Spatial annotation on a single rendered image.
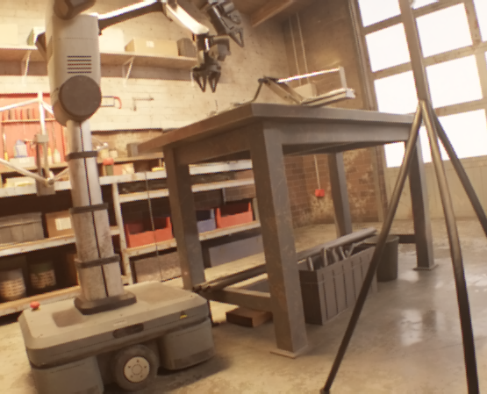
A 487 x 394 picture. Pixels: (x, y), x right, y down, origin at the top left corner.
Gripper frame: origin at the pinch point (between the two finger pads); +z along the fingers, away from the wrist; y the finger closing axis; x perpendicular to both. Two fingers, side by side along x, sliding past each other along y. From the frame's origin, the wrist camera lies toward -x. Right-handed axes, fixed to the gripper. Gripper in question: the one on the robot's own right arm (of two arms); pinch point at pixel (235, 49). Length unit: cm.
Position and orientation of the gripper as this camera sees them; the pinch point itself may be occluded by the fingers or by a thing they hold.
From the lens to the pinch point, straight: 169.7
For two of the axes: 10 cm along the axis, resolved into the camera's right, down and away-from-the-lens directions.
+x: -6.3, 6.1, -4.8
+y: -5.8, 0.5, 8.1
